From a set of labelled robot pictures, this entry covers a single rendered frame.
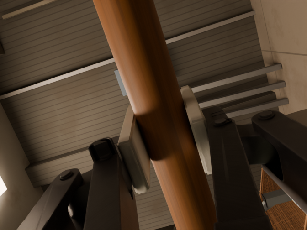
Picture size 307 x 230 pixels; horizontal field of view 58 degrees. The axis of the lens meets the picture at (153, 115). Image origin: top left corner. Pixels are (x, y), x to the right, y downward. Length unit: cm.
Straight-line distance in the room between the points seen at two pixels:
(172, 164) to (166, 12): 341
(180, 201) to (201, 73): 344
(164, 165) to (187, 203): 3
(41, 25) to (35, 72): 59
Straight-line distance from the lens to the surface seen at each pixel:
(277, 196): 132
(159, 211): 430
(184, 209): 18
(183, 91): 18
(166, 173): 17
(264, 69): 328
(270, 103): 338
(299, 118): 204
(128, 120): 16
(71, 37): 369
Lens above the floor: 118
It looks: 5 degrees up
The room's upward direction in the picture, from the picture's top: 107 degrees counter-clockwise
